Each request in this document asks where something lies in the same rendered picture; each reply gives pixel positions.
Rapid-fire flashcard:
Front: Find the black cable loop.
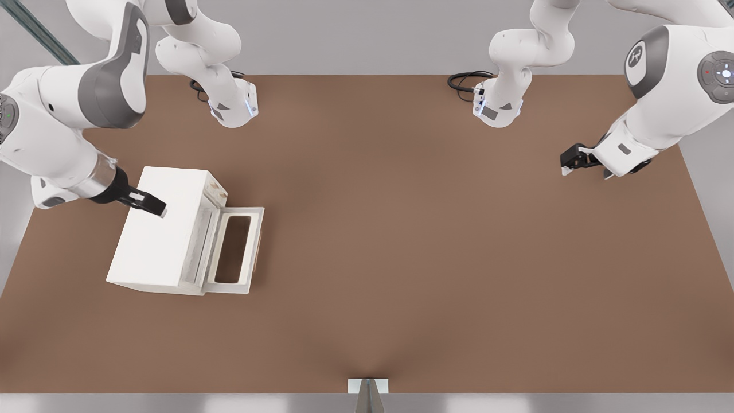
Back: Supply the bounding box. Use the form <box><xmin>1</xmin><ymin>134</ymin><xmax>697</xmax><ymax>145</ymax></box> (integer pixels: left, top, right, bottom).
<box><xmin>447</xmin><ymin>71</ymin><xmax>496</xmax><ymax>103</ymax></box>
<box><xmin>190</xmin><ymin>71</ymin><xmax>247</xmax><ymax>104</ymax></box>

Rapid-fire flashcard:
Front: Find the white oven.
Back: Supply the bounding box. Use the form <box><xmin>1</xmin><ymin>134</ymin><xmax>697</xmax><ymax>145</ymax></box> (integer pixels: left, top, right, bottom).
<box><xmin>106</xmin><ymin>166</ymin><xmax>265</xmax><ymax>297</ymax></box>

